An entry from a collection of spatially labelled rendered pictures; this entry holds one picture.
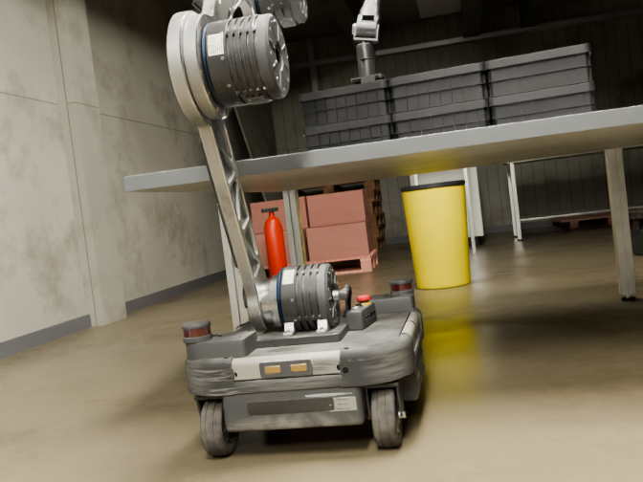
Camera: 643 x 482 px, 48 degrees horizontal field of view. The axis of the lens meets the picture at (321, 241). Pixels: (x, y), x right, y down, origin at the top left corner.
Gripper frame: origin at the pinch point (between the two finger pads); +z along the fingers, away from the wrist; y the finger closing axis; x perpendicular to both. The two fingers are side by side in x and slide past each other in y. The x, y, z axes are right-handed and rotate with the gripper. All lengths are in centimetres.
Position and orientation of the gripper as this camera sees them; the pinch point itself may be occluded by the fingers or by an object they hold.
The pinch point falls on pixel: (371, 104)
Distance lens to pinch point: 240.0
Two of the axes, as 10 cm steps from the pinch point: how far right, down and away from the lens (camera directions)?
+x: -3.4, 0.8, -9.4
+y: -9.3, 1.0, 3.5
